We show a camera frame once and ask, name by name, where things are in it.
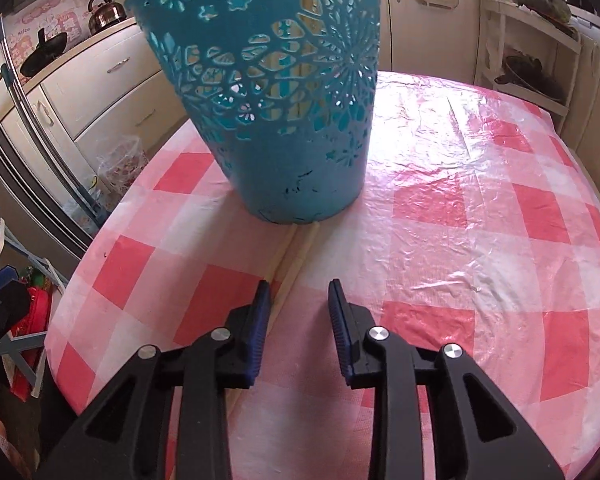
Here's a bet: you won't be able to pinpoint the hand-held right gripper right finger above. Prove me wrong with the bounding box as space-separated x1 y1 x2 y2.
327 279 563 480

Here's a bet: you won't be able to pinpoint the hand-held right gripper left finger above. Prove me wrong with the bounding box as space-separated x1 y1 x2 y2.
32 280 272 480

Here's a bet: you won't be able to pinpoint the wooden chopstick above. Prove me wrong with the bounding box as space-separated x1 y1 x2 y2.
263 226 299 287

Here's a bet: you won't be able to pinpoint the blue perforated plastic basket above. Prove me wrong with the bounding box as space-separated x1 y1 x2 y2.
125 0 381 225

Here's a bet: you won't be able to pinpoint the red bag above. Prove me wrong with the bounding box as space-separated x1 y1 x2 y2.
10 284 54 337

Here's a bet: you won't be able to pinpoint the grey folding rack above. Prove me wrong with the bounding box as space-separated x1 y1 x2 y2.
0 329 49 400

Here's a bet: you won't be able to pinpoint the pink checkered tablecloth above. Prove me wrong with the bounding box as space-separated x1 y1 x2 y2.
44 71 600 480

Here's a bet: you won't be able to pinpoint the clear plastic bag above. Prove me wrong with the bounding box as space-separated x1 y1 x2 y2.
97 134 149 202

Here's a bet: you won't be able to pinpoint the cream kitchen drawer cabinet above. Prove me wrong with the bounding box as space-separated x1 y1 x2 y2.
0 16 202 202

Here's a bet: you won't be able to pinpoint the black wok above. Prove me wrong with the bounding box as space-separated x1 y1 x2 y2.
20 27 70 77

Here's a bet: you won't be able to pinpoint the cream tall cupboards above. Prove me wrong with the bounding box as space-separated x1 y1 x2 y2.
380 0 487 89

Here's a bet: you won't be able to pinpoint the metal kettle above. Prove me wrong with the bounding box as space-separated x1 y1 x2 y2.
87 0 127 35

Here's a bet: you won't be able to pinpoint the dark bowl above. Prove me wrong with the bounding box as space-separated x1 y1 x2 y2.
495 52 567 102

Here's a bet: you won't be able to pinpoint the white shelf rack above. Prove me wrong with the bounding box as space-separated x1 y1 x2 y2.
482 0 584 122

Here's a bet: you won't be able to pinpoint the grey metal frame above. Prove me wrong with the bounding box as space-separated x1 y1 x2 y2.
0 14 104 257

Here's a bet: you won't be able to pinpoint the pink patterned wall sticker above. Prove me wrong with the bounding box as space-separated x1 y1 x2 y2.
5 0 109 62

